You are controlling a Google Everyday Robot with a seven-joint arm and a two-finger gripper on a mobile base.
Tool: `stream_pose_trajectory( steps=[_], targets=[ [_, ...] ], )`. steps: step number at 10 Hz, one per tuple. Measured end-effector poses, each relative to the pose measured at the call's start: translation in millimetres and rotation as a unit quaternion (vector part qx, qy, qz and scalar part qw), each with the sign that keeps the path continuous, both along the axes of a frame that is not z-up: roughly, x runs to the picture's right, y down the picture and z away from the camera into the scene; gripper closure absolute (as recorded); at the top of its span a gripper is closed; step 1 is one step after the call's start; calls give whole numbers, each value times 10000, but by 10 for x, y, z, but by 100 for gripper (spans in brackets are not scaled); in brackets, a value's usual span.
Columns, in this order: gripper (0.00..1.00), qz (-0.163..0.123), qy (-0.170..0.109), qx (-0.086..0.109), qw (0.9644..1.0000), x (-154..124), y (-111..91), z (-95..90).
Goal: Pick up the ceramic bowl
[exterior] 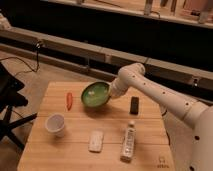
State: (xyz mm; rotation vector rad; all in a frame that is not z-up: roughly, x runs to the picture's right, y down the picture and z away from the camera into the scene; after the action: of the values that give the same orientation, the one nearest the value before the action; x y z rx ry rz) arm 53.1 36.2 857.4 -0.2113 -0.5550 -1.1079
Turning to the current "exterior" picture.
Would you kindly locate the orange carrot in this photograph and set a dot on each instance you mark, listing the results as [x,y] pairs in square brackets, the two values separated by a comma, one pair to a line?
[69,100]

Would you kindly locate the wooden table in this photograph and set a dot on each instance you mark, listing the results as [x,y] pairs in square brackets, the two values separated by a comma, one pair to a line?
[46,152]

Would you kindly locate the small black box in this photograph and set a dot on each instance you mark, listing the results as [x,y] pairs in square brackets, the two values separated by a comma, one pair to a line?
[134,107]

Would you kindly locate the white paper cup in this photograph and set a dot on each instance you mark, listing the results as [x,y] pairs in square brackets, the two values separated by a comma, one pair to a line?
[55,124]

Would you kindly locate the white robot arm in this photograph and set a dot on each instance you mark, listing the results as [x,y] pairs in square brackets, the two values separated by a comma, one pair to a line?
[192,112]

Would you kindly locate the clear plastic bottle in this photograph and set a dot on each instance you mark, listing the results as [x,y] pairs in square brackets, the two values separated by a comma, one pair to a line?
[128,142]

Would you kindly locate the white rectangular sponge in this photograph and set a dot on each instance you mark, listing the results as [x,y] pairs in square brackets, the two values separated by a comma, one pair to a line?
[95,142]

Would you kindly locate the black office chair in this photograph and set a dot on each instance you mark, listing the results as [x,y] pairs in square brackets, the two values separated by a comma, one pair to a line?
[9,98]

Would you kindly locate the green ceramic bowl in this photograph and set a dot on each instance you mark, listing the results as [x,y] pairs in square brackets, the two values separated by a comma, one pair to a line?
[95,94]

